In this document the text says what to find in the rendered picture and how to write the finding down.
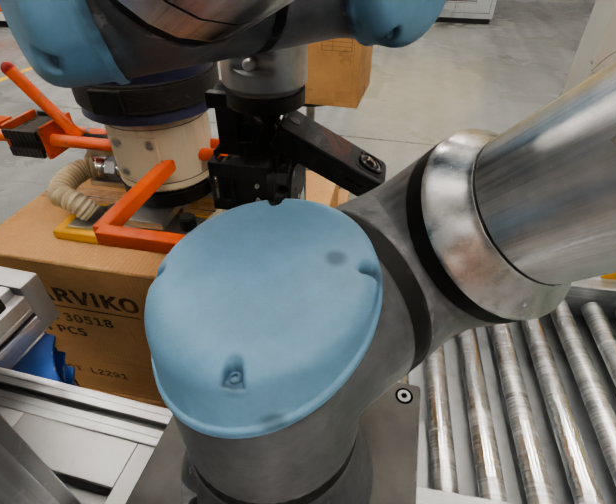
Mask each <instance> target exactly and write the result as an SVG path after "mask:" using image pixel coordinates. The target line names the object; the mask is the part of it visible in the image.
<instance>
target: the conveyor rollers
mask: <svg viewBox="0 0 616 504"><path fill-rule="evenodd" d="M581 312H582V314H583V316H584V319H585V321H586V323H587V325H588V327H589V330H590V332H591V334H592V336H593V338H594V340H595V343H596V345H597V347H598V349H599V351H600V354H601V356H602V358H603V360H604V362H605V365H606V367H607V369H608V371H609V373H610V375H611V378H612V380H613V382H614V384H615V386H616V334H615V332H614V330H613V329H612V327H611V325H610V323H609V321H608V319H607V317H606V315H605V313H604V311H603V309H602V307H601V305H600V304H599V303H596V302H589V303H586V304H584V305H583V306H582V307H581ZM550 314H551V317H552V319H553V322H554V325H555V327H556V330H557V333H558V335H559V338H560V341H561V343H562V346H563V349H564V351H565V354H566V356H567V359H568V362H569V364H570V367H571V370H572V372H573V375H574V378H575V380H576V383H577V386H578V388H579V391H580V393H581V396H582V399H583V401H584V404H585V407H586V409H587V412H588V415H589V417H590V420H591V423H592V425H593V428H594V430H595V433H596V436H597V438H598V441H599V444H600V446H601V449H602V452H603V454H604V457H605V460H606V462H607V465H608V468H609V470H610V473H611V475H612V478H613V481H614V483H615V486H616V415H615V413H614V410H613V408H612V406H611V403H610V401H609V399H608V396H607V394H606V392H605V389H604V387H603V385H602V382H601V380H600V378H599V376H598V373H597V371H596V369H595V366H594V364H593V362H592V359H591V357H590V355H589V352H588V350H587V348H586V345H585V343H584V341H583V338H582V336H581V334H580V332H579V329H578V327H577V325H576V322H575V320H574V318H573V315H572V313H571V311H570V308H569V306H568V304H567V301H566V300H564V299H563V301H562V302H561V304H560V305H559V306H558V307H557V308H556V309H555V310H553V311H552V312H550ZM615 316H616V311H615ZM521 325H522V328H523V331H524V335H525V338H526V341H527V345H528V348H529V351H530V355H531V358H532V361H533V365H534V368H535V371H536V375H537V378H538V382H539V385H540V388H541V392H542V395H543V398H544V402H545V405H546V408H547V412H548V415H549V418H550V422H551V425H552V429H553V432H554V435H555V439H556V442H557V445H558V449H559V452H560V455H561V459H562V462H563V465H564V469H565V472H566V475H567V479H568V482H569V486H570V489H571V492H572V496H573V499H574V502H575V504H605V502H604V499H603V496H602V493H601V490H600V487H599V484H598V482H597V479H596V476H595V473H594V470H593V467H592V464H591V462H590V459H589V456H588V453H587V450H586V447H585V444H584V442H583V439H582V436H581V433H580V430H579V427H578V424H577V421H576V419H575V416H574V413H573V410H572V407H571V404H570V401H569V399H568V396H567V393H566V390H565V387H564V384H563V381H562V379H561V376H560V373H559V370H558V367H557V364H556V361H555V359H554V356H553V353H552V350H551V347H550V344H549V341H548V338H547V336H546V333H545V330H544V327H543V324H542V321H541V318H540V317H539V318H536V319H531V320H525V321H521ZM489 329H490V333H491V338H492V343H493V347H494V352H495V356H496V361H497V365H498V370H499V375H500V379H501V384H502V388H503V393H504V398H505V402H506V407H507V411H508V416H509V420H510V425H511V430H512V434H513V439H514V443H515V448H516V453H517V457H518V462H519V466H520V471H521V475H522V480H523V485H524V489H525V494H526V498H527V503H528V504H557V503H556V499H555V495H554V491H553V488H552V484H551V480H550V476H549V473H548V469H547V465H546V462H545V458H544V454H543V450H542V447H541V443H540V439H539V435H538V432H537V428H536V424H535V420H534V417H533V413H532V409H531V405H530V402H529V398H528V394H527V390H526V387H525V383H524V379H523V376H522V372H521V368H520V364H519V361H518V357H517V353H516V349H515V346H514V342H513V338H512V334H511V331H510V327H509V323H506V324H498V325H491V326H489ZM457 339H458V346H459V353H460V360H461V367H462V375H463V382H464V389H465V396H466V404H467V411H468V418H469V425H470V433H471V440H472V447H473V454H474V462H475V469H476V476H477V483H478V491H479V497H480V498H486V499H491V500H497V501H503V502H508V499H507V494H506V488H505V483H504V478H503V472H502V467H501V461H500V456H499V451H498V445H497V440H496V435H495V429H494V424H493V418H492V413H491V408H490V402H489V397H488V391H487V386H486V381H485V375H484V370H483V364H482V359H481V354H480V348H479V343H478V337H477V332H476V328H472V329H469V330H466V331H463V332H461V333H459V334H457ZM425 378H426V395H427V412H428V430H429V447H430V465H431V482H432V489H435V490H440V491H446V492H452V493H457V494H459V488H458V479H457V469H456V459H455V450H454V440H453V431H452V421H451V411H450V402H449V392H448V382H447V373H446V363H445V353H444V344H443V345H442V346H440V347H439V348H438V349H437V350H436V351H434V352H433V353H432V354H431V355H430V356H428V357H427V358H426V359H425Z"/></svg>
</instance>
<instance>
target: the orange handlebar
mask: <svg viewBox="0 0 616 504"><path fill-rule="evenodd" d="M11 118H12V117H11V116H0V125H1V124H3V123H5V122H7V121H9V119H11ZM77 127H78V128H79V129H80V130H81V131H82V132H83V133H91V134H92V133H93V134H99V135H100V134H102V135H104V134H105V135H107V132H106V129H105V128H94V127H83V126H77ZM64 133H65V135H62V134H52V135H51V136H50V143H51V144H52V145H53V146H60V147H70V148H80V149H91V150H101V151H111V152H113V151H112V148H111V145H110V142H109V139H105V138H94V137H83V135H84V134H83V135H82V136H73V135H68V134H67V133H66V132H65V131H64ZM0 141H7V140H6V139H5V138H4V136H3V134H2V132H1V128H0ZM218 144H219V139H218V138H211V139H210V147H211V148H201V149H200V151H199V153H198V157H199V159H200V160H202V161H209V160H210V158H211V157H212V156H213V153H214V152H213V150H214V149H215V148H216V147H217V145H218ZM175 170H176V166H175V162H174V161H173V160H164V161H161V163H160V164H159V163H158V164H156V165H155V166H154V167H153V168H152V169H151V170H150V171H149V172H148V173H147V174H146V175H145V176H144V177H143V178H142V179H140V180H139V181H138V182H137V183H136V184H135V185H134V186H133V187H132V188H131V189H130V190H129V191H128V192H127V193H126V194H125V195H124V196H123V197H122V198H121V199H120V200H119V201H118V202H116V203H115V204H114V205H113V206H112V207H111V208H110V209H109V210H108V211H107V212H106V213H105V214H104V215H103V216H102V217H101V218H100V219H99V220H98V221H97V222H96V223H95V224H94V225H93V231H94V233H95V236H96V238H97V241H98V242H99V243H100V244H101V245H108V246H115V247H122V248H129V249H136V250H144V251H151V252H158V253H165V254H168V253H169V252H170V251H171V249H172V248H173V247H174V246H175V245H176V244H177V243H178V242H179V241H180V240H181V239H182V238H183V237H184V236H186V235H185V234H177V233H170V232H162V231H154V230H147V229H139V228H131V227H124V226H123V225H124V224H125V223H126V222H127V221H128V220H129V219H130V218H131V217H132V216H133V215H134V214H135V212H136V211H137V210H138V209H139V208H140V207H141V206H142V205H143V204H144V203H145V202H146V201H147V200H148V199H149V198H150V197H151V196H152V194H153V193H154V192H155V191H156V190H157V189H158V188H159V187H160V186H161V185H162V184H163V183H164V182H165V181H166V180H167V179H168V178H169V176H170V175H171V174H172V173H173V172H174V171H175Z"/></svg>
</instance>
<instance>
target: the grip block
mask: <svg viewBox="0 0 616 504"><path fill-rule="evenodd" d="M37 114H38V115H37ZM37 114H36V112H35V110H34V109H30V110H28V111H26V112H24V113H22V114H20V115H18V116H16V117H15V118H13V119H11V120H9V121H7V122H5V123H3V124H1V125H0V128H1V132H2V134H3V136H4V138H5V139H6V140H7V142H8V144H9V146H10V147H9V148H10V150H11V152H12V154H13V155H14V156H22V157H32V158H41V159H46V158H47V155H46V153H47V154H48V157H49V159H54V158H55V157H57V156H58V155H60V154H61V153H63V152H64V151H66V150H67V149H69V148H70V147H60V146H53V145H52V144H51V143H50V136H51V135H52V134H62V135H65V133H64V130H63V129H62V128H61V127H60V126H59V125H58V124H57V123H56V122H54V121H53V120H52V119H51V118H50V117H49V116H48V115H47V114H46V113H45V112H44V111H43V110H37Z"/></svg>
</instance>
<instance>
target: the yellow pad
mask: <svg viewBox="0 0 616 504"><path fill-rule="evenodd" d="M96 204H97V205H99V206H98V208H97V209H96V211H95V212H94V213H93V215H92V216H91V217H90V218H89V219H88V220H87V221H85V220H81V219H80V217H76V215H75V214H73V215H72V214H71V215H70V216H69V217H67V218H66V219H65V220H64V221H63V222H62V223H60V224H59V225H58V226H57V227H56V228H55V229H54V230H53V234H54V236H55V237H56V238H57V239H63V240H70V241H78V242H85V243H92V244H99V245H101V244H100V243H99V242H98V241H97V238H96V236H95V233H94V231H93V225H94V224H95V223H96V222H97V221H98V220H99V219H100V218H101V217H102V216H103V215H104V214H105V213H106V212H107V211H108V210H109V209H110V208H111V207H112V206H113V205H114V204H115V203H113V204H102V203H96ZM208 217H209V216H201V215H194V214H193V213H190V212H185V213H177V214H176V215H175V217H174V218H173V219H172V220H171V222H170V223H169V224H168V225H167V227H166V228H165V229H164V230H157V229H149V228H142V227H134V226H126V225H123V226H124V227H131V228H139V229H147V230H154V231H162V232H170V233H177V234H185V235H187V234H188V233H189V232H190V231H192V230H193V229H194V228H196V227H197V226H199V225H200V224H202V223H203V222H205V221H206V220H207V219H208Z"/></svg>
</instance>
